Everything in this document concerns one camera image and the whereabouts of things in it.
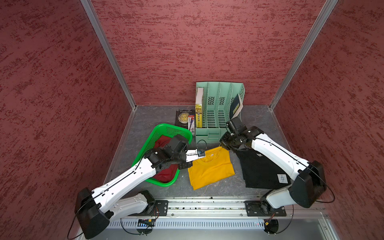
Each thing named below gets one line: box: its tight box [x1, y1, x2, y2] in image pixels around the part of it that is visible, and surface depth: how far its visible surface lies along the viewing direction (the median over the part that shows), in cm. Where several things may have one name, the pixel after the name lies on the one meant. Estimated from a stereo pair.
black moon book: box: [176, 109, 195, 129], surface depth 113 cm
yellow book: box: [195, 87, 204, 128], surface depth 92 cm
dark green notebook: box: [229, 93, 244, 120], surface depth 105 cm
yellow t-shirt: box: [188, 146, 236, 191], surface depth 82 cm
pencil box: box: [188, 115, 196, 137], surface depth 108 cm
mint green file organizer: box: [195, 81, 246, 144], surface depth 107 cm
